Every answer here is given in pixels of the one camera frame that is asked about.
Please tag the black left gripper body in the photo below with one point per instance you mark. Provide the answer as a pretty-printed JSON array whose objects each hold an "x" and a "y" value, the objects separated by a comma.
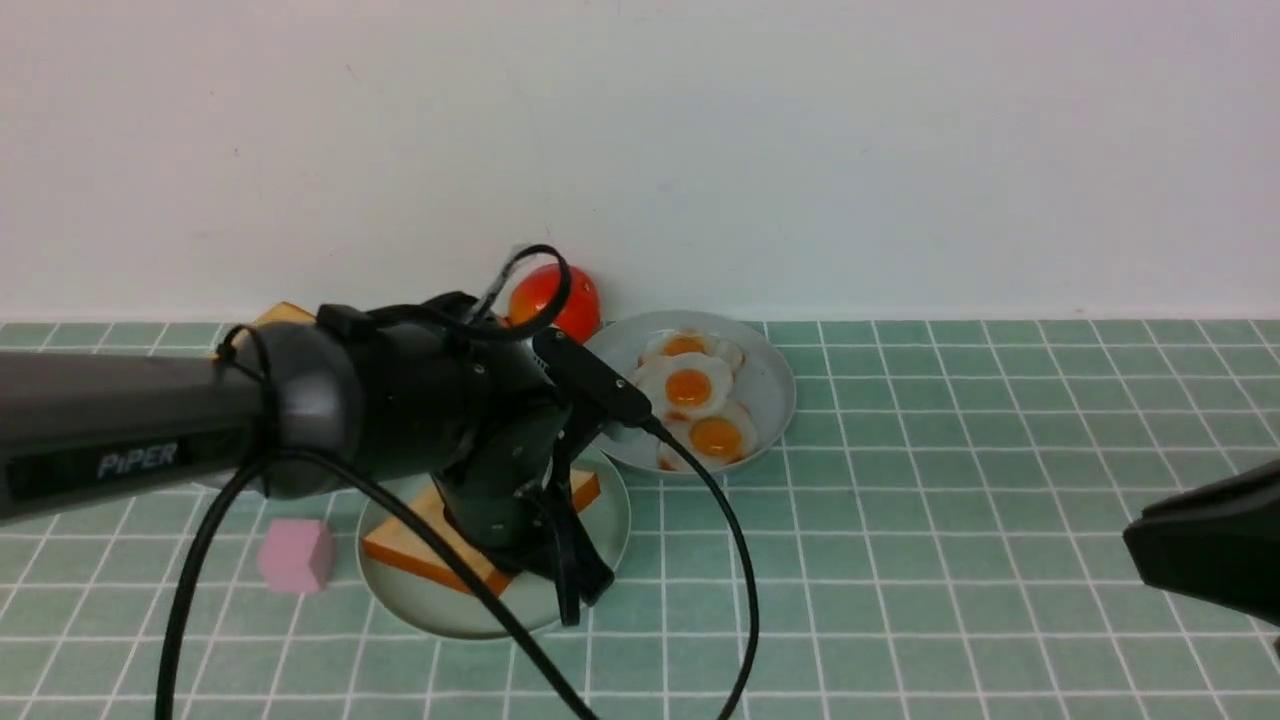
[{"x": 500, "y": 418}]

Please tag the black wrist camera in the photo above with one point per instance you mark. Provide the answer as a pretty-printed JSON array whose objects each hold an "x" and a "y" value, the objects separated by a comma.
[{"x": 599, "y": 395}]

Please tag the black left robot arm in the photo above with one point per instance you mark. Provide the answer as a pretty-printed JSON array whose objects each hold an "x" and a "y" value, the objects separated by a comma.
[{"x": 79, "y": 429}]

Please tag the light blue egg plate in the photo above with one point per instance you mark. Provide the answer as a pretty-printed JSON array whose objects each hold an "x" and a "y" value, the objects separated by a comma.
[{"x": 765, "y": 384}]

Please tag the pink cube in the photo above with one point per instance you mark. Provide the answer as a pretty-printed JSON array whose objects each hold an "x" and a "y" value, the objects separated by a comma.
[{"x": 296, "y": 556}]

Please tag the red apple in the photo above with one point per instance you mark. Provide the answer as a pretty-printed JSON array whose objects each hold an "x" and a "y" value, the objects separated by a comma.
[{"x": 580, "y": 318}]

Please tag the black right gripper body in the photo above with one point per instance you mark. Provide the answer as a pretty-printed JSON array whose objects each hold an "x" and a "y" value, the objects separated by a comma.
[{"x": 1218, "y": 543}]

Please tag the toast slice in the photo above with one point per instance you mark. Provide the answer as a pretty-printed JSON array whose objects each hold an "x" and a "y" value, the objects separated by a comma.
[
  {"x": 392, "y": 545},
  {"x": 280, "y": 314}
]

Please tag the fried egg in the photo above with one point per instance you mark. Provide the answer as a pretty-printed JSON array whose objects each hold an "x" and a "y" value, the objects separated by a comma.
[
  {"x": 685, "y": 387},
  {"x": 719, "y": 440},
  {"x": 692, "y": 341}
]

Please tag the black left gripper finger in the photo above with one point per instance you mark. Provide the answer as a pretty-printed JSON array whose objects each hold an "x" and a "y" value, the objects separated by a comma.
[
  {"x": 590, "y": 575},
  {"x": 562, "y": 523}
]

